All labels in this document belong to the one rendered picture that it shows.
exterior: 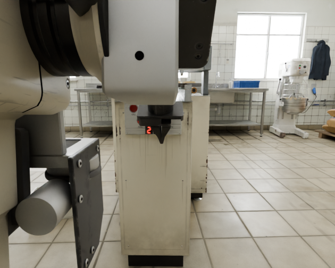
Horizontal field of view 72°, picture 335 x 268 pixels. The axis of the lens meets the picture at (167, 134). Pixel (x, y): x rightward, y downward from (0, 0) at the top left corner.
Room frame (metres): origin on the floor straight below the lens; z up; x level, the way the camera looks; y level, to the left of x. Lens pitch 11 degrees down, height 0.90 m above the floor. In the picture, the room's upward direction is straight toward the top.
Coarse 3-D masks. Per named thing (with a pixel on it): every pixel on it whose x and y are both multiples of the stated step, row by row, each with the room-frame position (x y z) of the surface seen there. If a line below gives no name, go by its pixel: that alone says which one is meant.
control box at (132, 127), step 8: (128, 104) 0.96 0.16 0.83; (128, 112) 0.96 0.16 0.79; (136, 112) 0.96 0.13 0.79; (128, 120) 0.96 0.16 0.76; (136, 120) 0.96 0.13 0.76; (176, 120) 0.96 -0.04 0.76; (128, 128) 0.96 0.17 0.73; (136, 128) 0.96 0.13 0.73; (144, 128) 0.96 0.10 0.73; (176, 128) 0.96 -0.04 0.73
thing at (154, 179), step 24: (120, 120) 0.99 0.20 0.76; (120, 144) 0.99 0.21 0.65; (144, 144) 0.99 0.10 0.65; (168, 144) 0.99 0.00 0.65; (120, 168) 1.00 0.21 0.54; (144, 168) 0.99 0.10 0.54; (168, 168) 0.99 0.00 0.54; (120, 192) 1.00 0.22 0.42; (144, 192) 0.99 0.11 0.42; (168, 192) 0.99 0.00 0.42; (120, 216) 1.00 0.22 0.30; (144, 216) 0.99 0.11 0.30; (168, 216) 0.99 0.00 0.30; (144, 240) 0.99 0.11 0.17; (168, 240) 0.99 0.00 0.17; (144, 264) 1.02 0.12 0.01; (168, 264) 1.02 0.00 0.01
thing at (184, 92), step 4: (180, 88) 1.34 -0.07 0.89; (184, 88) 0.97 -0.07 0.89; (188, 88) 0.95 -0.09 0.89; (180, 92) 1.36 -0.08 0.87; (184, 92) 0.99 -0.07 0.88; (188, 92) 0.96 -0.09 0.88; (180, 96) 1.35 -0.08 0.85; (184, 96) 0.98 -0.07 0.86; (188, 96) 0.96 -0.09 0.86; (184, 100) 0.98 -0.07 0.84; (188, 100) 0.96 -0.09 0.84
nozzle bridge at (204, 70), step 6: (210, 48) 1.68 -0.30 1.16; (210, 54) 1.68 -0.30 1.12; (210, 60) 1.68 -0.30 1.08; (204, 66) 1.68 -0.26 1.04; (210, 66) 1.68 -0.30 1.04; (186, 72) 2.00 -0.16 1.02; (192, 72) 2.00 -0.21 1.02; (204, 72) 1.78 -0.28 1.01; (204, 78) 1.78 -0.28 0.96; (204, 84) 1.78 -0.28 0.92; (204, 90) 1.78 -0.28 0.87
